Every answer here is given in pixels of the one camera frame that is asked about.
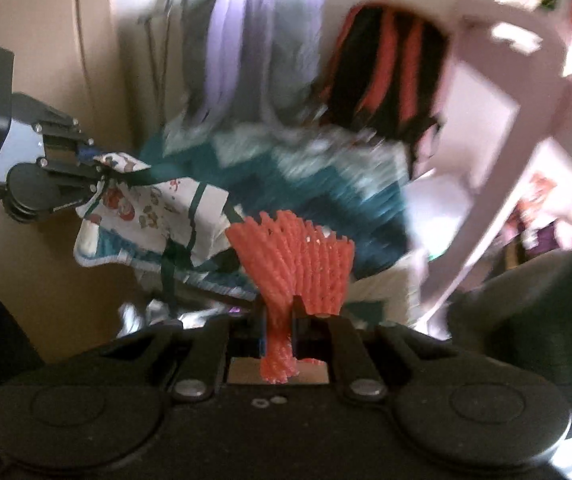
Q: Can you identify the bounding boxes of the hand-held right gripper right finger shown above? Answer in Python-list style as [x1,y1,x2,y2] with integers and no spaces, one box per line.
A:
[290,299,449,403]

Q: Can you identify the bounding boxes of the crumpled silver wrapper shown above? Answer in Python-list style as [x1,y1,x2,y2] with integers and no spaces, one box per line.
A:
[118,300,169,333]

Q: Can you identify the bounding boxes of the pink wooden furniture frame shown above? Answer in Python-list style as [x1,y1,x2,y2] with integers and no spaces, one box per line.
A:
[416,0,572,326]

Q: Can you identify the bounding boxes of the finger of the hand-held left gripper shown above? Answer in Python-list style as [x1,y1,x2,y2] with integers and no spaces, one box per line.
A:
[13,92,115,162]
[38,156,109,209]

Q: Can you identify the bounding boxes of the beige cabinet door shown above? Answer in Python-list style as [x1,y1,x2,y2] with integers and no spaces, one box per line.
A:
[0,0,132,281]

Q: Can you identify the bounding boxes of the red mesh net bag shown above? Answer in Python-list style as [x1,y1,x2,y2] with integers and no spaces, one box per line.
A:
[226,210,355,386]

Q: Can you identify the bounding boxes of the purple orange snack bag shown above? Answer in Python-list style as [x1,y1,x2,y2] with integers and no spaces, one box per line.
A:
[506,175,569,253]

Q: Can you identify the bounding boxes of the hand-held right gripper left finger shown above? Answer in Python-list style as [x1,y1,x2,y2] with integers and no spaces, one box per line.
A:
[86,305,269,403]

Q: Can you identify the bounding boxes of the white printed bag green straps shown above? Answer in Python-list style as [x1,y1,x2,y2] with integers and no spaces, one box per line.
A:
[73,152,247,301]

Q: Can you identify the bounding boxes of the grey purple backpack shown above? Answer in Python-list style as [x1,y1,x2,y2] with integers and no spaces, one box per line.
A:
[163,0,329,133]

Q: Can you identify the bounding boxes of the black red backpack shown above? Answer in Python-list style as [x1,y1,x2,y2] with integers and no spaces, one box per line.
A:
[316,2,451,181]

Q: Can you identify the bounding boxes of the teal white zigzag quilt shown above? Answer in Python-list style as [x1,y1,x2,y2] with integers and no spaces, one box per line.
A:
[131,120,419,326]

